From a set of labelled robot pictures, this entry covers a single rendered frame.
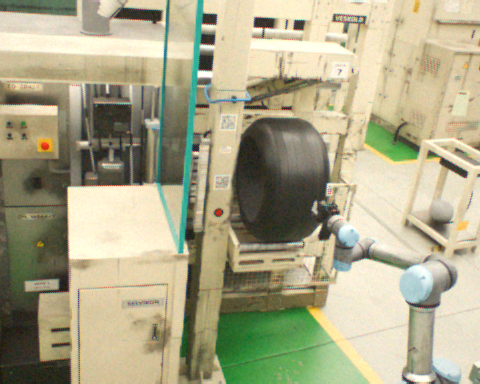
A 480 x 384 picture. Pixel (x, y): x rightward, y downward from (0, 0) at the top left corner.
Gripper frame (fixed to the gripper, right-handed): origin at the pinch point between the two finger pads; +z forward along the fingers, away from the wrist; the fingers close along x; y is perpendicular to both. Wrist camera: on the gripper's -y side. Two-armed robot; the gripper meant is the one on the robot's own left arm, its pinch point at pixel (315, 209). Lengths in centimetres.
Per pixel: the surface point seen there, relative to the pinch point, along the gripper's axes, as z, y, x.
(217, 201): 30.3, -6.8, 35.9
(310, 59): 49, 58, -10
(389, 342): 59, -116, -91
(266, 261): 23.7, -36.0, 10.9
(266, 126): 31.4, 29.1, 15.0
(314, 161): 13.1, 17.9, -2.7
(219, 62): 24, 58, 41
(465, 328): 65, -115, -152
